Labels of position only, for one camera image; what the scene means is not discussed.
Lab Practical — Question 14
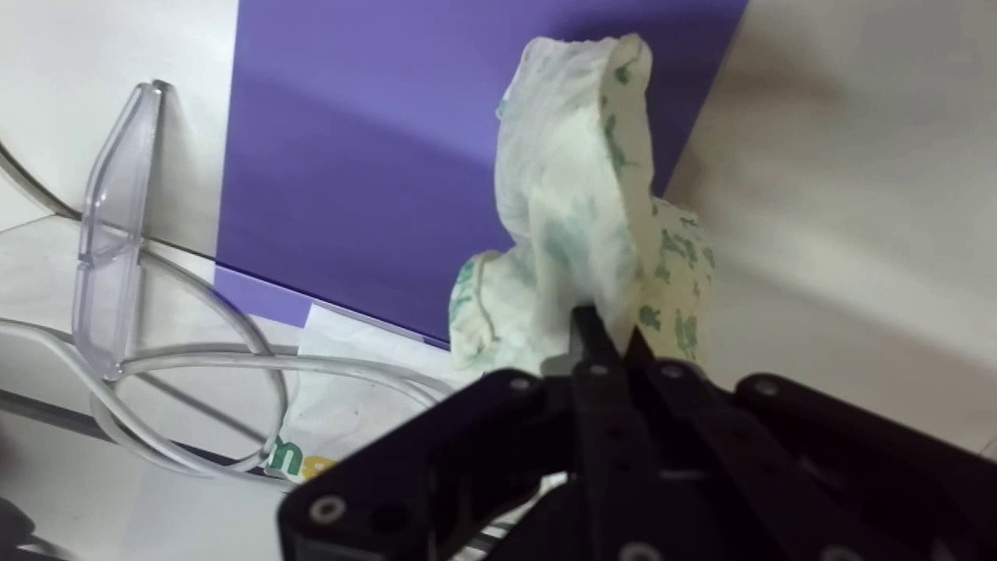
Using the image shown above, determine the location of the white green patterned cloth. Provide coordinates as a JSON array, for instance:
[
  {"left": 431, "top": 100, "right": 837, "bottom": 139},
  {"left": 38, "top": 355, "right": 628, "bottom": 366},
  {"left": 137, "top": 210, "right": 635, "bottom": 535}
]
[{"left": 448, "top": 33, "right": 717, "bottom": 371}]

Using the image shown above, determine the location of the purple paper sheet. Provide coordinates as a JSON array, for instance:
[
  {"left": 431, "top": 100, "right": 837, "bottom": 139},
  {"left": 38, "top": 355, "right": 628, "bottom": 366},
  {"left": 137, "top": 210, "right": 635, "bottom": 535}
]
[{"left": 219, "top": 0, "right": 746, "bottom": 342}]

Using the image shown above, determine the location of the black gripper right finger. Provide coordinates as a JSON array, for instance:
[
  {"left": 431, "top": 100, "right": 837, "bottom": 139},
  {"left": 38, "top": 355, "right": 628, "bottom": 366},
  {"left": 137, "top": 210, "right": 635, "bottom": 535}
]
[{"left": 626, "top": 335, "right": 897, "bottom": 561}]

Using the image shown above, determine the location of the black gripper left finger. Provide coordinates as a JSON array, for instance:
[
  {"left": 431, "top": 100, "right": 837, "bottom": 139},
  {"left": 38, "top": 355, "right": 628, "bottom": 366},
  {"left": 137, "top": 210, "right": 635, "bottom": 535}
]
[{"left": 571, "top": 306, "right": 729, "bottom": 561}]

